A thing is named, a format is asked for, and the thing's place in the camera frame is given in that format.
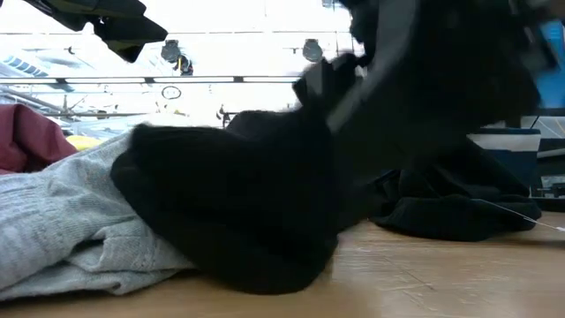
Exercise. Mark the blue panel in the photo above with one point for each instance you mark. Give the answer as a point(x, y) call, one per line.
point(552, 66)

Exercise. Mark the dark round lamp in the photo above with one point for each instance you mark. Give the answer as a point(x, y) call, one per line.
point(312, 49)
point(171, 50)

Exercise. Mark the light grey knit cloth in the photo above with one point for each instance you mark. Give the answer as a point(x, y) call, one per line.
point(53, 212)

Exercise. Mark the black knit cloth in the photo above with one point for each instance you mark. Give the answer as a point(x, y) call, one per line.
point(229, 199)

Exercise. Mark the yellow knit cloth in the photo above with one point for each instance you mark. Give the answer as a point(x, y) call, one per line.
point(84, 143)

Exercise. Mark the small dark background object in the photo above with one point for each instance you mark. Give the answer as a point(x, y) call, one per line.
point(184, 66)

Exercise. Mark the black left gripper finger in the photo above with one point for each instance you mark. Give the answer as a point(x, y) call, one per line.
point(128, 50)
point(132, 30)

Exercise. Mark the grey horizontal railing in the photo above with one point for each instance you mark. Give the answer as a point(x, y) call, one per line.
point(110, 80)

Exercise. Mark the maroon cloth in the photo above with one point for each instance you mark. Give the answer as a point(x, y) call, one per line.
point(31, 137)

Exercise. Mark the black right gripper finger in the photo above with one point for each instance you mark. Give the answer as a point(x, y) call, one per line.
point(379, 40)
point(329, 84)

